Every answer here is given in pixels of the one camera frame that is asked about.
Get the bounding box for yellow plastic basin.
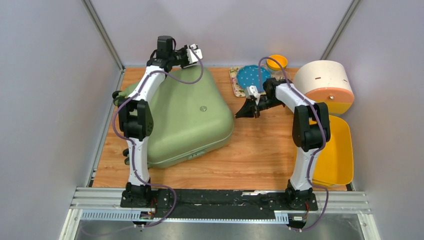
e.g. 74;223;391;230
312;115;354;187

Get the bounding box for blue polka dot plate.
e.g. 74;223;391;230
236;65;272;92

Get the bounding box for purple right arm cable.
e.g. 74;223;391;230
257;56;329;232

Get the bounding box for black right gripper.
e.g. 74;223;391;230
236;95;284;119

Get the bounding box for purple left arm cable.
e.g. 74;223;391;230
111;47;205;229

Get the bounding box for small yellow bowl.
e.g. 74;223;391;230
266;54;289;71

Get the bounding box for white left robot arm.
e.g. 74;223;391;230
112;35;191;208

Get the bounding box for green hard-shell suitcase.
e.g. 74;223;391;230
147;65;234;168

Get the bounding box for floral placemat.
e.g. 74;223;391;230
229;64;274;98

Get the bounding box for white and orange drawer cabinet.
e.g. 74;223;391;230
294;60;355;116

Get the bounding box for aluminium frame rail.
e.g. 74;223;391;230
59;187;380;240

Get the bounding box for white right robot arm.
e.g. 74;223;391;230
235;78;331;210

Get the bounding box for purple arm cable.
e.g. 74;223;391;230
257;56;329;232
111;47;205;229

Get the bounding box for clear drinking glass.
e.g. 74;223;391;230
271;70;292;81

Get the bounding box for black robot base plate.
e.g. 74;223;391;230
120;188;318;220

